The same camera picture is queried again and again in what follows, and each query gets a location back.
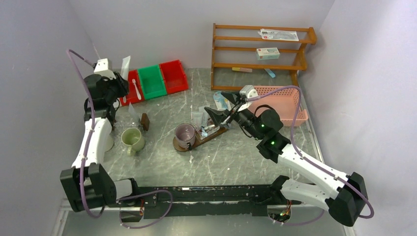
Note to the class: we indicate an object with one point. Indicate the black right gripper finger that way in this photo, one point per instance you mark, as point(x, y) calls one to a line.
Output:
point(219, 117)
point(233, 96)

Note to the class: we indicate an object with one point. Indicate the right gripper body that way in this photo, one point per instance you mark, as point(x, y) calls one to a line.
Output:
point(230, 110)

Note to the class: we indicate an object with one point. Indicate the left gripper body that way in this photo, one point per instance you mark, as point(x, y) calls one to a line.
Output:
point(117, 88)

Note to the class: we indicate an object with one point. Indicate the toothpaste tube orange cap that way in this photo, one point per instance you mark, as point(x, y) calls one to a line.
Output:
point(125, 67)

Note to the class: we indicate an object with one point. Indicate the toothpaste tube red cap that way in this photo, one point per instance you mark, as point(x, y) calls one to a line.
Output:
point(197, 119)

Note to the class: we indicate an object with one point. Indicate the cream toothbrush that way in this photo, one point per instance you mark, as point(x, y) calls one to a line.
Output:
point(136, 87)

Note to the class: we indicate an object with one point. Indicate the purple mug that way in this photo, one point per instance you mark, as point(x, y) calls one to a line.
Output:
point(185, 135)

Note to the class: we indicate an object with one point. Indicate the brown wooden block holder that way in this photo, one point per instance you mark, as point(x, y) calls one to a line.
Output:
point(125, 119)

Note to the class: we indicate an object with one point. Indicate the pale green mug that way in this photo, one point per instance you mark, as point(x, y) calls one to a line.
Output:
point(133, 139)

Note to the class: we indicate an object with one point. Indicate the white enamel mug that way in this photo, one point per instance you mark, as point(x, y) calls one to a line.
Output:
point(109, 142)

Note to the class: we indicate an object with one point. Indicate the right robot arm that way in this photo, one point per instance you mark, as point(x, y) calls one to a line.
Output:
point(343, 196)

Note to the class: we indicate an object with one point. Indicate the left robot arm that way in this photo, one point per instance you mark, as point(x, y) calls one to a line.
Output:
point(87, 183)

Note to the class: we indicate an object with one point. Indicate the oval dark wooden tray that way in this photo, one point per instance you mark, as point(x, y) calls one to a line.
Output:
point(198, 141)

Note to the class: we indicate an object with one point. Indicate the red bin with toothbrushes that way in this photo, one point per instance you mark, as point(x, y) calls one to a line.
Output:
point(135, 94)

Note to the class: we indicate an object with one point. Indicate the yellow pink marker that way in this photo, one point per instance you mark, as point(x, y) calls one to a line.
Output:
point(240, 69)

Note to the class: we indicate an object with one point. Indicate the green plastic bin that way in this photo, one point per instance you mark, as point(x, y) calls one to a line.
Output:
point(152, 82)

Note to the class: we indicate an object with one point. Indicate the pink plastic basket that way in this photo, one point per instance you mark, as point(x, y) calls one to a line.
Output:
point(284, 102)

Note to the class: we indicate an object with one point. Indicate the small white box on shelf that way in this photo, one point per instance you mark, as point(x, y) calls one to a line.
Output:
point(267, 53)

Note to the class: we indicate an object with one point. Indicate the red bin with holder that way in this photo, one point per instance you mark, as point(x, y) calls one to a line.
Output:
point(174, 76)

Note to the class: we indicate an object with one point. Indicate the plastic packet on top shelf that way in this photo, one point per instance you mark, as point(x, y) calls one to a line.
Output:
point(281, 35)

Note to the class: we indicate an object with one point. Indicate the wooden shelf rack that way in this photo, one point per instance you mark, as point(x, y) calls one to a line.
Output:
point(236, 46)

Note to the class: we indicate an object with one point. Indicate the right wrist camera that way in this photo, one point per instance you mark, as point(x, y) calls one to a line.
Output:
point(248, 92)

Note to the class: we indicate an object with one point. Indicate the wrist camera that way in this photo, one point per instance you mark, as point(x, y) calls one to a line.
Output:
point(104, 68)
point(248, 92)

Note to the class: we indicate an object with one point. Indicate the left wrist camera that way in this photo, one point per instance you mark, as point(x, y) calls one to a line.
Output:
point(104, 68)

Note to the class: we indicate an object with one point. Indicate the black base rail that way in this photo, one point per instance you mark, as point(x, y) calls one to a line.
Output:
point(173, 201)

